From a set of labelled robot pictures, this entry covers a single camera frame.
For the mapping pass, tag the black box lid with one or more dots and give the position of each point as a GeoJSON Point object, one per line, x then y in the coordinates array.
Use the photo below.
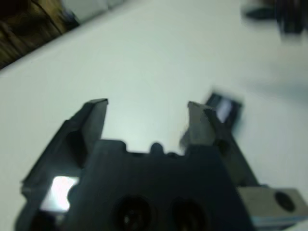
{"type": "Point", "coordinates": [227, 108]}

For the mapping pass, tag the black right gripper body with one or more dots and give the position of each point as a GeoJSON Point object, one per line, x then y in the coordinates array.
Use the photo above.
{"type": "Point", "coordinates": [292, 16]}

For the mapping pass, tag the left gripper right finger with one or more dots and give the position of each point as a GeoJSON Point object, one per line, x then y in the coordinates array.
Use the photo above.
{"type": "Point", "coordinates": [211, 134]}

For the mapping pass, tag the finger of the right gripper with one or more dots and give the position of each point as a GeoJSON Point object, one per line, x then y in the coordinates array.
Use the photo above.
{"type": "Point", "coordinates": [262, 13]}

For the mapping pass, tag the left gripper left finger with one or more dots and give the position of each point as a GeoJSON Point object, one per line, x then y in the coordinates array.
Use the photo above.
{"type": "Point", "coordinates": [69, 139]}

